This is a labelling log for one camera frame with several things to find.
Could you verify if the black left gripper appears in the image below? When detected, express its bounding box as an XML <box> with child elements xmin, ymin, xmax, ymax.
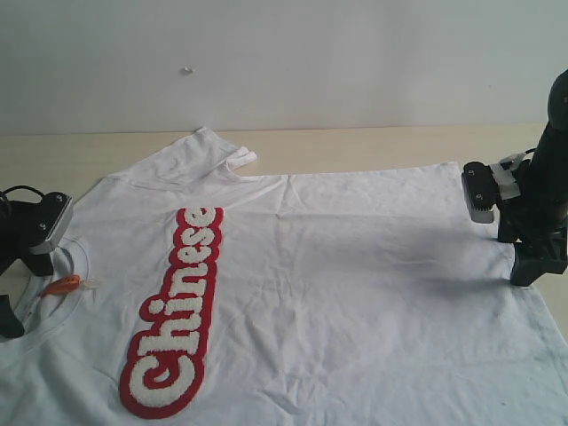
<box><xmin>0</xmin><ymin>201</ymin><xmax>53</xmax><ymax>338</ymax></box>

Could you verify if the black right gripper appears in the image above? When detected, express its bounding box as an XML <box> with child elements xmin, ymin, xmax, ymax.
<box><xmin>497</xmin><ymin>160</ymin><xmax>567</xmax><ymax>287</ymax></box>

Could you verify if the white t-shirt red lettering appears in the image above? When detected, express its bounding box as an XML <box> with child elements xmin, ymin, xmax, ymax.
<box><xmin>1</xmin><ymin>128</ymin><xmax>567</xmax><ymax>425</ymax></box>

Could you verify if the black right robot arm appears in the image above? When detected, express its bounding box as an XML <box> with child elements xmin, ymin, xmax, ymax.
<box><xmin>498</xmin><ymin>72</ymin><xmax>567</xmax><ymax>287</ymax></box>

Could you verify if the orange neck label tag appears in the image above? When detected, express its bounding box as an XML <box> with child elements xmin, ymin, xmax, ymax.
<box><xmin>40</xmin><ymin>274</ymin><xmax>81</xmax><ymax>297</ymax></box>

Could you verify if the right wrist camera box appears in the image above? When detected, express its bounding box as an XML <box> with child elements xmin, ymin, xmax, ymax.
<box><xmin>461</xmin><ymin>162</ymin><xmax>497</xmax><ymax>224</ymax></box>

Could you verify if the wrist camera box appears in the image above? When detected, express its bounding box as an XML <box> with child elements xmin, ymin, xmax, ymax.
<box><xmin>26</xmin><ymin>192</ymin><xmax>74</xmax><ymax>255</ymax></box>
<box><xmin>461</xmin><ymin>162</ymin><xmax>497</xmax><ymax>224</ymax></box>

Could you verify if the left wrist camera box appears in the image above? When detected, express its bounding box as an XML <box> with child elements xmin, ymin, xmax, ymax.
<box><xmin>26</xmin><ymin>192</ymin><xmax>74</xmax><ymax>255</ymax></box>

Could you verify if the black left camera cable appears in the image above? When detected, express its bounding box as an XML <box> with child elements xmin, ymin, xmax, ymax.
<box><xmin>0</xmin><ymin>185</ymin><xmax>48</xmax><ymax>214</ymax></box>

